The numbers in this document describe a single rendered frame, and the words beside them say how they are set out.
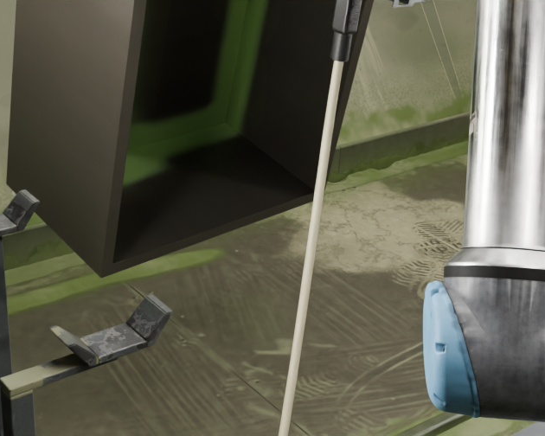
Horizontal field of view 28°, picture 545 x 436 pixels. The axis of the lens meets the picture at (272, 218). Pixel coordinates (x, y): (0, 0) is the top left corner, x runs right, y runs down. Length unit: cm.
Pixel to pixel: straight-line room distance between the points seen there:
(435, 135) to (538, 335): 260
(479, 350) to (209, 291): 174
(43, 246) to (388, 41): 142
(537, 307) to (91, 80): 101
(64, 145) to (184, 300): 87
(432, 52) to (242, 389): 172
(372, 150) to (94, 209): 169
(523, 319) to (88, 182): 105
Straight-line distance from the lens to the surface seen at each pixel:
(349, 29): 174
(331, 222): 327
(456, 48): 392
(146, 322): 74
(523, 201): 124
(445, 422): 248
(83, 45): 194
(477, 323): 120
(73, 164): 206
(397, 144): 366
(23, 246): 296
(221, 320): 275
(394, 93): 368
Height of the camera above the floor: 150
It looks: 26 degrees down
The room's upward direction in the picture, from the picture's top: 3 degrees clockwise
